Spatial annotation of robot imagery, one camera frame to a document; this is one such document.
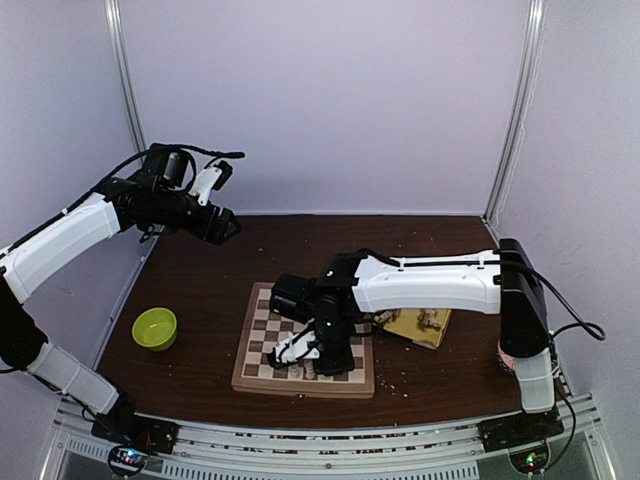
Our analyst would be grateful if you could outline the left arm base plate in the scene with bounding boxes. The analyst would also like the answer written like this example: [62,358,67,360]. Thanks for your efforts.
[91,416,179,454]

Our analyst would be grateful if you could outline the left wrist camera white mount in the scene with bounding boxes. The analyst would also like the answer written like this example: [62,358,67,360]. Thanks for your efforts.
[189,161,233,206]

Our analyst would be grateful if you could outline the wooden chessboard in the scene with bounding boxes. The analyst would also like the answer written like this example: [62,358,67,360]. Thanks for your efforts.
[231,282,375,399]

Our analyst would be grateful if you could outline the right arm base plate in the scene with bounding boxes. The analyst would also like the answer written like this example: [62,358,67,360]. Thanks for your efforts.
[477,412,564,453]

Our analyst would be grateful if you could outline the right aluminium corner post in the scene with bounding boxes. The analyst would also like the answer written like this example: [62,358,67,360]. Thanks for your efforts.
[483,0,547,232]

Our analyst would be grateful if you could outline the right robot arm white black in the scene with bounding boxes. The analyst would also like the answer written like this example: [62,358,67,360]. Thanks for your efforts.
[267,238,556,442]

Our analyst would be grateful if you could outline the pile of white chess pieces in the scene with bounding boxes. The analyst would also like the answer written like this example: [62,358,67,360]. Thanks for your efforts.
[417,309,441,330]

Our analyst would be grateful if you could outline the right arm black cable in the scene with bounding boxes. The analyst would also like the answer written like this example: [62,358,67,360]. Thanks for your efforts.
[499,262,606,342]

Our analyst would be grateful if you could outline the green bowl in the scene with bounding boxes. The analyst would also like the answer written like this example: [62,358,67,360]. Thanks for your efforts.
[131,307,178,352]

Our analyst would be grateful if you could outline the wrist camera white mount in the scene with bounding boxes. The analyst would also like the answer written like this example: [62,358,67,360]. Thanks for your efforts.
[267,330,320,370]
[189,161,233,206]

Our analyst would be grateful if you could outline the pile of white pawns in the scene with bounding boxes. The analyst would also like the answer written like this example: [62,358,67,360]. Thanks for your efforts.
[376,309,402,324]

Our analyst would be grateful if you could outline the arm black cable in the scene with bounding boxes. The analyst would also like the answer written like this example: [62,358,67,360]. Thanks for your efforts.
[64,143,246,211]
[499,262,606,342]

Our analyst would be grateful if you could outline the green circuit board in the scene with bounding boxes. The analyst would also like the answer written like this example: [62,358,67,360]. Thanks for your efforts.
[107,445,149,476]
[509,446,550,475]

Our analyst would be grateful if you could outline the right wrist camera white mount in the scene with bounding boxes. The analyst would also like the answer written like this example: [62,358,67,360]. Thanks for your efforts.
[267,330,320,370]

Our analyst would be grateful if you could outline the right green circuit board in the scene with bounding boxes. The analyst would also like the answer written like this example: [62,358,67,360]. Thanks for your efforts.
[509,446,550,475]

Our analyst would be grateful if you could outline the left aluminium corner post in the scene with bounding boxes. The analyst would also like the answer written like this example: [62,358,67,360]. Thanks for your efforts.
[104,0,146,152]

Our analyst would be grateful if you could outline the gold metal tray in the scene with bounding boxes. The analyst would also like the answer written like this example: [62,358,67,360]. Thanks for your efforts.
[372,309,452,350]

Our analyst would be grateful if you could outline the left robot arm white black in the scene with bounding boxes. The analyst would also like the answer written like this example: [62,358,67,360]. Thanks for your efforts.
[1,143,245,444]

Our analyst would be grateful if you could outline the aluminium corner post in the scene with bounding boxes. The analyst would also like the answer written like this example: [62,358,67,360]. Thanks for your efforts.
[104,0,146,152]
[483,0,547,232]

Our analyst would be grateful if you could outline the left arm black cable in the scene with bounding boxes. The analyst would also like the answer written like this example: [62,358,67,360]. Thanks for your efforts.
[64,143,246,211]

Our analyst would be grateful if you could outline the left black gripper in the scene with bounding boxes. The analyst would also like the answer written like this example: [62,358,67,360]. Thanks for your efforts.
[152,189,241,245]

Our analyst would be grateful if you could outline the red patterned bowl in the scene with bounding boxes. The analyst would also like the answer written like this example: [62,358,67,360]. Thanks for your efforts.
[497,342,517,376]

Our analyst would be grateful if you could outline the left green circuit board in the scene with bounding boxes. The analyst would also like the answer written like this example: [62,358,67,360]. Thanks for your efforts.
[107,445,149,476]

